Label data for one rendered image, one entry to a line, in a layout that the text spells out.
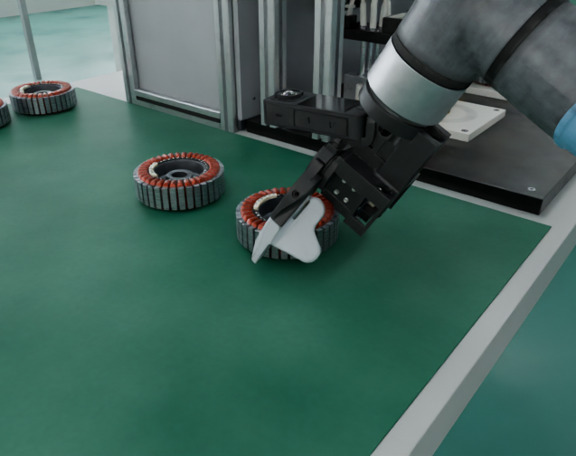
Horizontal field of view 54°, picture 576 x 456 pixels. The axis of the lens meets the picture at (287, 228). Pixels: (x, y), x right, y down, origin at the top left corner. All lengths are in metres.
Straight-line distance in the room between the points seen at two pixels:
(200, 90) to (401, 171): 0.55
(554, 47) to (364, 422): 0.29
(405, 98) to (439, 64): 0.04
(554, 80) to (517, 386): 1.26
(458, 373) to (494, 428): 1.02
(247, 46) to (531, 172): 0.45
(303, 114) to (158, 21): 0.54
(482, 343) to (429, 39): 0.25
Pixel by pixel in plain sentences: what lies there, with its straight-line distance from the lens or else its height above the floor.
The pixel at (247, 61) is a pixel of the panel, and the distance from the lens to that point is 0.92.
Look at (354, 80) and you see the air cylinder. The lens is 0.99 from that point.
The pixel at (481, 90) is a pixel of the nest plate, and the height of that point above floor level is 0.78.
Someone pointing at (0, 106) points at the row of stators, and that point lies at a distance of 1.07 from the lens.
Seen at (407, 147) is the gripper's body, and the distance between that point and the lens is 0.50.
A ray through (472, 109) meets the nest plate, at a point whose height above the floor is 0.78.
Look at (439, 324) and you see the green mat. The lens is 0.52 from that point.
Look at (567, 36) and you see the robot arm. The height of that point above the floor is 0.99.
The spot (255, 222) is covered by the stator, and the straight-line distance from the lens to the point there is 0.58.
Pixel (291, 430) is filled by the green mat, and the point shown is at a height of 0.75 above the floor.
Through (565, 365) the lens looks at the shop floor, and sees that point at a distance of 1.73.
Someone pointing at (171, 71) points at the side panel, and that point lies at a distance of 1.03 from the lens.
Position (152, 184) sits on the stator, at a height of 0.78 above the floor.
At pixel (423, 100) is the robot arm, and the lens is 0.47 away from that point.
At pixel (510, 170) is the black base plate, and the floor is 0.77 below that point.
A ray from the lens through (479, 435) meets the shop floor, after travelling 1.47.
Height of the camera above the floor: 1.07
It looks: 29 degrees down
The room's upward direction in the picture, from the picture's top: straight up
